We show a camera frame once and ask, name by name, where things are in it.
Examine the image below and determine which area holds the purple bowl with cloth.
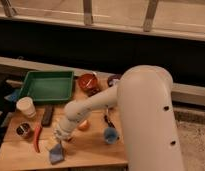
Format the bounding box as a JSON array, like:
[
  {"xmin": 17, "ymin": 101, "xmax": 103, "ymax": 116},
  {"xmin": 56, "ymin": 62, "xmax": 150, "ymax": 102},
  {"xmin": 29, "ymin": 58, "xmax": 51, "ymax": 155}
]
[{"xmin": 107, "ymin": 74, "xmax": 121, "ymax": 87}]

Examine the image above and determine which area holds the metal tin can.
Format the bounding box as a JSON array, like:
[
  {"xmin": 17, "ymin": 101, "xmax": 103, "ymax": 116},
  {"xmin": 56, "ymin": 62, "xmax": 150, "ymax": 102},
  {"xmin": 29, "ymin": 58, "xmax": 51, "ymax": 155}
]
[{"xmin": 16, "ymin": 123, "xmax": 32, "ymax": 139}]

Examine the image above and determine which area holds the blue cloth at left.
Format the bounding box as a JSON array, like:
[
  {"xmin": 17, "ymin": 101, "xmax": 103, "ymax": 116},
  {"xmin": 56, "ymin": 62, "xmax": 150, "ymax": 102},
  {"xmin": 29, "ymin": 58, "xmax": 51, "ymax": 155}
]
[{"xmin": 5, "ymin": 89, "xmax": 20, "ymax": 102}]

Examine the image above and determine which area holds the red chili pepper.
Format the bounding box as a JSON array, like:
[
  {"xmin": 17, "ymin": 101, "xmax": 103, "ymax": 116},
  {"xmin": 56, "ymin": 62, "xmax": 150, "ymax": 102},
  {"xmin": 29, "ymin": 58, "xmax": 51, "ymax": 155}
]
[{"xmin": 33, "ymin": 123, "xmax": 42, "ymax": 153}]

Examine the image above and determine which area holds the blue plastic cup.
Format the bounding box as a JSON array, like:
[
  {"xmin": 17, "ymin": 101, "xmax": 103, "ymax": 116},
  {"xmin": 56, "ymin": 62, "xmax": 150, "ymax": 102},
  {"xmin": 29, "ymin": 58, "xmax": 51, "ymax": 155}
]
[{"xmin": 103, "ymin": 127, "xmax": 119, "ymax": 144}]

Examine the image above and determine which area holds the white paper cup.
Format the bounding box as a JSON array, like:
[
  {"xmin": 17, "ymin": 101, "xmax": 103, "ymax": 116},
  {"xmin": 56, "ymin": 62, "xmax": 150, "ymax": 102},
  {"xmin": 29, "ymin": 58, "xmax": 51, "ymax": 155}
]
[{"xmin": 16, "ymin": 97, "xmax": 36, "ymax": 118}]

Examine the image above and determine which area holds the yellow apple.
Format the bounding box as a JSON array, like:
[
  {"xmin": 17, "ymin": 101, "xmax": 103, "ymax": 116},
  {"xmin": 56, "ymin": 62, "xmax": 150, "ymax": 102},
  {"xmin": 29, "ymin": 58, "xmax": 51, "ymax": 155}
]
[{"xmin": 78, "ymin": 120, "xmax": 89, "ymax": 131}]

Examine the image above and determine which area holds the green plastic tray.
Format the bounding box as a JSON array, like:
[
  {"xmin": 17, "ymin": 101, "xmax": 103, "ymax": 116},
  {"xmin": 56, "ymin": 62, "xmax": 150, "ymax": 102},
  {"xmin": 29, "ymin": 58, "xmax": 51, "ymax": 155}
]
[{"xmin": 19, "ymin": 71, "xmax": 74, "ymax": 105}]

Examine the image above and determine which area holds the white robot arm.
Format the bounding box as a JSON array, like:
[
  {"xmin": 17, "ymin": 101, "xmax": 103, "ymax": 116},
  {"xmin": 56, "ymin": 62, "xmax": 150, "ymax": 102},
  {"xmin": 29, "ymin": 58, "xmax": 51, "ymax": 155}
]
[{"xmin": 53, "ymin": 65, "xmax": 185, "ymax": 171}]

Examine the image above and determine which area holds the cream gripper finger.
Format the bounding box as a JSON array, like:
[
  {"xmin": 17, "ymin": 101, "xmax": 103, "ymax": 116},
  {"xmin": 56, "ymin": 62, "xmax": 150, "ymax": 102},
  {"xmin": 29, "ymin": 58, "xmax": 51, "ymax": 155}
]
[{"xmin": 45, "ymin": 137, "xmax": 59, "ymax": 151}]

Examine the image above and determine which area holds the blue sponge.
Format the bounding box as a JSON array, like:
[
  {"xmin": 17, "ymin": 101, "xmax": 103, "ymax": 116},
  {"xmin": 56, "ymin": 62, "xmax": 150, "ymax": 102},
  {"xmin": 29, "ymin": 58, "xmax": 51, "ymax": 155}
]
[{"xmin": 49, "ymin": 143, "xmax": 64, "ymax": 164}]

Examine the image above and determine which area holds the dark utensil on table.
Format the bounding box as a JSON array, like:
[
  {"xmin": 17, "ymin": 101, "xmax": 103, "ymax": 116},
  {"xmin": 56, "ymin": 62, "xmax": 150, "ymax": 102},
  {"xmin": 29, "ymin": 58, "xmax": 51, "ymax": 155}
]
[{"xmin": 104, "ymin": 108, "xmax": 115, "ymax": 128}]

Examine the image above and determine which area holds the orange bowl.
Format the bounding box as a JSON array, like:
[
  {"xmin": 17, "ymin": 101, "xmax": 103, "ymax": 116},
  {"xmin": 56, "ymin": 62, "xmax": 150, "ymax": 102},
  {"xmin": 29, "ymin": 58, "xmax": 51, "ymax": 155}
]
[{"xmin": 78, "ymin": 73, "xmax": 100, "ymax": 94}]

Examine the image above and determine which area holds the black rectangular block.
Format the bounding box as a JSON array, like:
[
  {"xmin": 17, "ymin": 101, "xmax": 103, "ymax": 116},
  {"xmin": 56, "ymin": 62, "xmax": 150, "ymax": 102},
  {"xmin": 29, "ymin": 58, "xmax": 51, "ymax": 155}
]
[{"xmin": 41, "ymin": 105, "xmax": 54, "ymax": 127}]

